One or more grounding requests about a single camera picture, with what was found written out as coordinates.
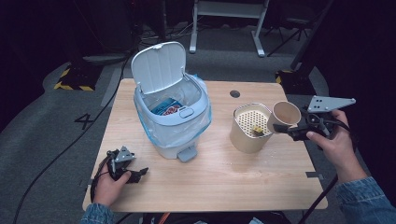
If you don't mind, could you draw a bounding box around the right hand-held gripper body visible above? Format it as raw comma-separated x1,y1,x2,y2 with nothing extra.
288,95,357,143

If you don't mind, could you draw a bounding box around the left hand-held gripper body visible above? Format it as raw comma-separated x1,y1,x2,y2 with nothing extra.
106,145,137,182

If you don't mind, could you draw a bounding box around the beige paper cup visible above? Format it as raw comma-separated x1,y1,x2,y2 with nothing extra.
266,101,303,134

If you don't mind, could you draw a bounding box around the beige container with perforated insert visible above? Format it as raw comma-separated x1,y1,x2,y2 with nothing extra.
229,102,275,154

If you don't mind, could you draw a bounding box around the person's left hand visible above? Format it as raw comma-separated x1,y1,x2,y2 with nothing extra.
92,164,133,208

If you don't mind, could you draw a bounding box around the person's right hand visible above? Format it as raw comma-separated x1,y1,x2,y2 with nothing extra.
306,109,368,184

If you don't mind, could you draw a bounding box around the yellow-black striped stand base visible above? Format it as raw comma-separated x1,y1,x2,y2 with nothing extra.
53,63,104,92
275,69,316,95

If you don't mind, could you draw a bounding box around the clear blue-edged plastic bin liner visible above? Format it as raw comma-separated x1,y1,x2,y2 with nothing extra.
136,74,213,149

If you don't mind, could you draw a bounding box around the grey tape piece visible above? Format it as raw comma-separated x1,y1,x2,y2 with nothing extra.
305,171,325,181

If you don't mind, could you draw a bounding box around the blue snack packet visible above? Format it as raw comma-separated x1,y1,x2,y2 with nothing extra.
150,97,184,117

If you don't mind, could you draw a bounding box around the grey floor tape strip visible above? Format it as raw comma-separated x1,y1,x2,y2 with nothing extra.
100,67,124,108

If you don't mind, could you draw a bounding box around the black tripod stand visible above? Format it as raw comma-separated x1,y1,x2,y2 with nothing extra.
266,12,314,58

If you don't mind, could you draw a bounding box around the white pedal trash bin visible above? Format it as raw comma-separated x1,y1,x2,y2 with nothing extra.
130,41,213,163

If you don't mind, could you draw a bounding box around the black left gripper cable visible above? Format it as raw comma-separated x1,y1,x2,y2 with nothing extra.
89,151,114,203

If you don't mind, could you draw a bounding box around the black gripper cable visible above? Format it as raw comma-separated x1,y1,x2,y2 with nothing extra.
297,118,359,224
89,151,114,203

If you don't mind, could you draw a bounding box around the long black floor cable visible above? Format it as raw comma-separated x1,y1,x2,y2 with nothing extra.
11,46,134,224

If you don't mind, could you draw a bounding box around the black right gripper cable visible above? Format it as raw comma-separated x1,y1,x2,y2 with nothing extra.
297,118,359,224

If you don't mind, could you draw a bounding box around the white desk frame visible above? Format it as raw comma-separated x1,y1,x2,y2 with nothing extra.
189,0,271,58

